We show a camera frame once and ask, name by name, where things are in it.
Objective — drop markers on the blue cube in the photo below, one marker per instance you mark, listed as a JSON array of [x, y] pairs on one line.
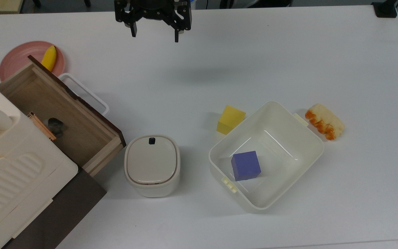
[[245, 166]]

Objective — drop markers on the yellow cube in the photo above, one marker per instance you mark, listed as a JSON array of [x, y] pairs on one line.
[[231, 119]]

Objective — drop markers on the white lidded trash can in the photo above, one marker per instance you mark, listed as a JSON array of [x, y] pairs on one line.
[[152, 164]]

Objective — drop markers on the wooden drawer dark brown front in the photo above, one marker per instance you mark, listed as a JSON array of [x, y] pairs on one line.
[[67, 114]]

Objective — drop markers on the orange latch strip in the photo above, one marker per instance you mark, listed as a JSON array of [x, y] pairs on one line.
[[41, 126]]

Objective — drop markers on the dark brown drawer cabinet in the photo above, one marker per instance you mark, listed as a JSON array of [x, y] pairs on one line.
[[64, 207]]

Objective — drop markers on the black table clamp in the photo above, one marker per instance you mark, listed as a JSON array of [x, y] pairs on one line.
[[385, 8]]

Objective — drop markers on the pink plate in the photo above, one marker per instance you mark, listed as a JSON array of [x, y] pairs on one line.
[[19, 58]]

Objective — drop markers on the white plastic bin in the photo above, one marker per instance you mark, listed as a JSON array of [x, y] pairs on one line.
[[288, 138]]

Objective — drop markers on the cream plastic storage box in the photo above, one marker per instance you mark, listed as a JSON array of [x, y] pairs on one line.
[[9, 173]]

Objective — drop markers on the dark grey small object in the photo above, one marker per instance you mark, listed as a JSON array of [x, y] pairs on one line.
[[56, 126]]

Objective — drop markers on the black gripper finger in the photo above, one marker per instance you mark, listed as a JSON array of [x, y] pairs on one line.
[[126, 17], [181, 21]]

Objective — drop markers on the toy bread slice orange edge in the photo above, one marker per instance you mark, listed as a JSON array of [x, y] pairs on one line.
[[325, 121]]

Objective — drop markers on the yellow toy banana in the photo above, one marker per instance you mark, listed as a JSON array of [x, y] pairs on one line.
[[49, 58]]

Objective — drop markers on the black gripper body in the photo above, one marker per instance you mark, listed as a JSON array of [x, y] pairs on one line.
[[152, 8]]

